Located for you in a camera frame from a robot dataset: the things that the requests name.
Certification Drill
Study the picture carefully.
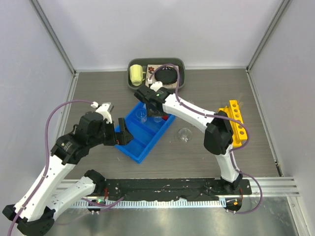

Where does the white slotted cable duct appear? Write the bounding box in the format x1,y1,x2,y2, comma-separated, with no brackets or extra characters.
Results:
71,198,226,209

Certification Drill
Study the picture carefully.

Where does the yellow test tube rack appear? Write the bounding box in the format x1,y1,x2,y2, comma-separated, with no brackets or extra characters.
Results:
218,100,248,148

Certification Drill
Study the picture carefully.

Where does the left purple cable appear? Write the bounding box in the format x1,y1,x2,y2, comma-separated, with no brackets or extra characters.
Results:
6,99,125,236

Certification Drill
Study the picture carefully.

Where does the pale yellow mug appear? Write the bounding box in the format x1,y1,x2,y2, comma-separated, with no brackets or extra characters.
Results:
129,64,145,87

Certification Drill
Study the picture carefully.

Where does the blue divided plastic bin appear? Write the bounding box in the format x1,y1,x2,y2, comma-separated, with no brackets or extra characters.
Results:
115,102,175,164

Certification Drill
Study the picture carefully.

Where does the white wash bottle red cap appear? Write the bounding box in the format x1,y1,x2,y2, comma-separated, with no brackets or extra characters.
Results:
161,115,169,120

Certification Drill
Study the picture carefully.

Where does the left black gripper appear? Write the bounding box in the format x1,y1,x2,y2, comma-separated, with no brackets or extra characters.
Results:
89,117,133,148

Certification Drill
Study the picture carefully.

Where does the floral coaster card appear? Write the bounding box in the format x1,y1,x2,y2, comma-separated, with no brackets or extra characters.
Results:
145,64,177,89

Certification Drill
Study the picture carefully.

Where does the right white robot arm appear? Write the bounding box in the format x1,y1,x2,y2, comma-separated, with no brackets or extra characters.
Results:
134,86,243,194

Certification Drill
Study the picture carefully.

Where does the small glass beaker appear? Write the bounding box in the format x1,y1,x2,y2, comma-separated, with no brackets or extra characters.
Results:
177,128,193,143

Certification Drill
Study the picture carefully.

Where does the small glass erlenmeyer flask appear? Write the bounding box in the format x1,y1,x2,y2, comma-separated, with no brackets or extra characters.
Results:
153,117,162,123

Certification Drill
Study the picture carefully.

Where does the tiny glass beaker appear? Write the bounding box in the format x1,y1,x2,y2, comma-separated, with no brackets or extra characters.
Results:
135,108,147,123

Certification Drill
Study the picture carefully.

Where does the grey-green plastic tray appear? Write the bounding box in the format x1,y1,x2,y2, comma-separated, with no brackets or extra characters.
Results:
127,58,185,90

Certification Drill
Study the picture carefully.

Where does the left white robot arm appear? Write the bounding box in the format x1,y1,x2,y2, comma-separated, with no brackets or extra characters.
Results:
2,112,133,236

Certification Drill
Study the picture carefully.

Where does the black round dish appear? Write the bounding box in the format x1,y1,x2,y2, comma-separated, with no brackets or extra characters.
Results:
155,66,178,85

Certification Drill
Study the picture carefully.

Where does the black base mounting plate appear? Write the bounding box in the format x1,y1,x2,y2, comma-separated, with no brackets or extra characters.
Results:
88,178,252,202

